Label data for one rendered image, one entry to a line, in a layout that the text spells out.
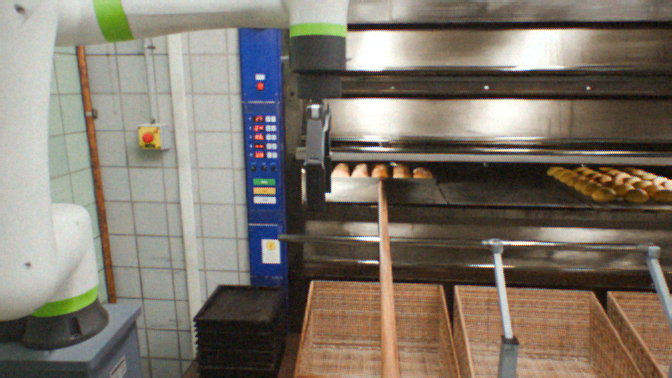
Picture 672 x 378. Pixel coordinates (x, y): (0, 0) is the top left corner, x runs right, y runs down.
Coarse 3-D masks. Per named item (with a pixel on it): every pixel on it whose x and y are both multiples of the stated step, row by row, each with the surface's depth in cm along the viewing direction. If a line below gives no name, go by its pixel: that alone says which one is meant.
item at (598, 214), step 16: (304, 208) 185; (336, 208) 183; (352, 208) 183; (368, 208) 182; (400, 208) 181; (416, 208) 180; (432, 208) 180; (448, 208) 179; (464, 208) 179; (480, 208) 178; (496, 208) 178; (512, 208) 178; (528, 208) 178; (544, 208) 178; (560, 208) 178; (576, 208) 178; (592, 208) 178; (608, 208) 178; (624, 208) 178
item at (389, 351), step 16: (384, 192) 193; (384, 208) 168; (384, 224) 149; (384, 240) 134; (384, 256) 122; (384, 272) 111; (384, 288) 103; (384, 304) 96; (384, 320) 89; (384, 336) 84; (384, 352) 79; (384, 368) 75
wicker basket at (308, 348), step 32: (320, 288) 187; (352, 288) 186; (416, 288) 185; (320, 320) 187; (416, 320) 184; (448, 320) 166; (320, 352) 182; (352, 352) 182; (416, 352) 182; (448, 352) 162
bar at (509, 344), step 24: (288, 240) 148; (312, 240) 148; (336, 240) 147; (360, 240) 146; (408, 240) 145; (432, 240) 144; (456, 240) 144; (480, 240) 143; (504, 240) 143; (648, 264) 139; (504, 288) 136; (504, 312) 132; (504, 336) 128; (504, 360) 127
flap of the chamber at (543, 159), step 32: (352, 160) 180; (384, 160) 171; (416, 160) 162; (448, 160) 160; (480, 160) 159; (512, 160) 158; (544, 160) 157; (576, 160) 156; (608, 160) 155; (640, 160) 154
